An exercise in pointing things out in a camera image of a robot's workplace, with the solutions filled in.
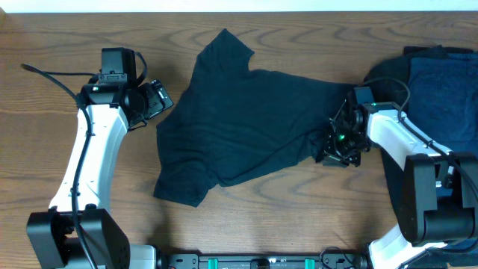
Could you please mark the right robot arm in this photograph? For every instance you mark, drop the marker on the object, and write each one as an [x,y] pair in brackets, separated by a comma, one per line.
[438,203]

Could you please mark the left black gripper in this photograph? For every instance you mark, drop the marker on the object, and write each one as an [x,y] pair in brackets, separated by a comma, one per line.
[154,104]

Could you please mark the dark teal t-shirt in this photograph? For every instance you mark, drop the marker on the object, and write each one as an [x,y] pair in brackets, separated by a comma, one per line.
[234,124]

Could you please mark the black garment in pile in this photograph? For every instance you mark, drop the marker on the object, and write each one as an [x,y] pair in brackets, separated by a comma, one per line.
[389,79]

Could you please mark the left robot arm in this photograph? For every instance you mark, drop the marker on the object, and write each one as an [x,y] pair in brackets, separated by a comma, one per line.
[77,230]

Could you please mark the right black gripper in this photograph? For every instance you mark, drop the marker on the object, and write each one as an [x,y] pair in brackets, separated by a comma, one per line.
[331,158]

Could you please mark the blue garment in pile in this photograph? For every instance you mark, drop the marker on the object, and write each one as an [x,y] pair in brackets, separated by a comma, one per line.
[443,102]

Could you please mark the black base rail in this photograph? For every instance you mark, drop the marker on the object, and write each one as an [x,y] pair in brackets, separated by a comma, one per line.
[261,262]

